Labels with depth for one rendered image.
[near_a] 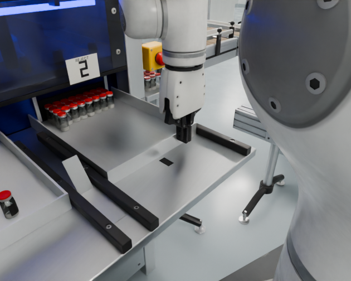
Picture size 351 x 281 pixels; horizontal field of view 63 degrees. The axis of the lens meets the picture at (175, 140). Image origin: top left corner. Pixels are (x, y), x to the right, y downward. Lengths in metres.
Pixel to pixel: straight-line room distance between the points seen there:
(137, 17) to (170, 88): 0.14
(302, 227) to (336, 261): 0.03
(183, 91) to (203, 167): 0.16
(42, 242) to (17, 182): 0.17
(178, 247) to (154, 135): 0.95
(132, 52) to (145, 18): 0.35
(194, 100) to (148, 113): 0.25
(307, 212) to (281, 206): 1.65
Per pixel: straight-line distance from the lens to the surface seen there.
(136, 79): 0.87
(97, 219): 0.49
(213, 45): 1.32
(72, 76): 0.75
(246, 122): 1.61
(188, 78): 0.56
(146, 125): 0.75
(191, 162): 0.62
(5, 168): 0.69
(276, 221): 1.77
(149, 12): 0.51
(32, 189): 0.61
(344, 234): 0.19
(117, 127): 0.75
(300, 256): 0.25
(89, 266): 0.46
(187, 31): 0.53
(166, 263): 1.51
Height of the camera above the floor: 1.25
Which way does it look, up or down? 32 degrees down
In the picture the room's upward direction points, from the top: straight up
